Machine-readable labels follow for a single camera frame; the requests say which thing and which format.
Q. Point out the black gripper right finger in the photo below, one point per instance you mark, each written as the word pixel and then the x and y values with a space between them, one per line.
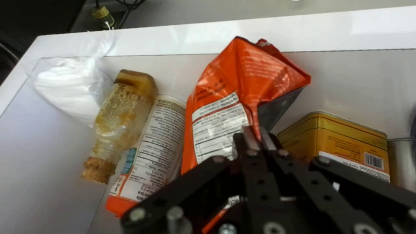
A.
pixel 322 209

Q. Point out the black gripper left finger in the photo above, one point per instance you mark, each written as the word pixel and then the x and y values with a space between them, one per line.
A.
pixel 260 189

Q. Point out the orange snack packet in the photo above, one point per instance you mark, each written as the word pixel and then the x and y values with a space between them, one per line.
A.
pixel 227 96

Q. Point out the silver metal can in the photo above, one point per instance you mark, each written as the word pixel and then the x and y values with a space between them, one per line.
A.
pixel 401 163

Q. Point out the yellow tin box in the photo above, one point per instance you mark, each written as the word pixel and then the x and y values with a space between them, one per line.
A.
pixel 353 145

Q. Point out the white labelled canister orange lid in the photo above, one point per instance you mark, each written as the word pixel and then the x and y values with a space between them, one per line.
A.
pixel 153 161

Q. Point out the amber honey bottle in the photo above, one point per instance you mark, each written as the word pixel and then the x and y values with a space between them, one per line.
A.
pixel 119 123

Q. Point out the white plastic bag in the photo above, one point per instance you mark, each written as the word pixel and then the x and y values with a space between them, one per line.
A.
pixel 74 81

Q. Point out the white wall shelf unit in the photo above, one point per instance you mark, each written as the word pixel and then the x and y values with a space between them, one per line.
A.
pixel 361 63

